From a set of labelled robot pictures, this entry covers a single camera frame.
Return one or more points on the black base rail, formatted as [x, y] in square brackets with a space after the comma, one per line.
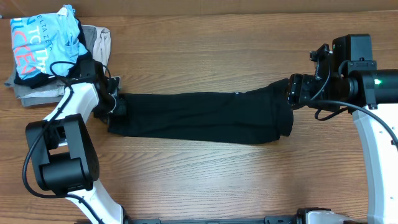
[283, 219]

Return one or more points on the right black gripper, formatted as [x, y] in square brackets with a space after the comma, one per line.
[300, 88]

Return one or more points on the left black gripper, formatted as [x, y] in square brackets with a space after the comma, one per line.
[99, 114]

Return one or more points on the light blue printed shirt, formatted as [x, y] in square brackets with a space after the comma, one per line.
[46, 43]

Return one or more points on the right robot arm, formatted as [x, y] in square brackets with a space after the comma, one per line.
[347, 78]

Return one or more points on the grey folded garment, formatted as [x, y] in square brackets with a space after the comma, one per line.
[52, 92]

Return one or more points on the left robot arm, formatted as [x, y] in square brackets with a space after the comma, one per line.
[61, 161]

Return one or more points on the black folded garment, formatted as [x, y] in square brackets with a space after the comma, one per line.
[60, 70]

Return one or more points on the beige folded garment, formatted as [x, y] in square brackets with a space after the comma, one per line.
[102, 45]

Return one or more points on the black shirt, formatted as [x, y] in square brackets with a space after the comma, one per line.
[253, 117]

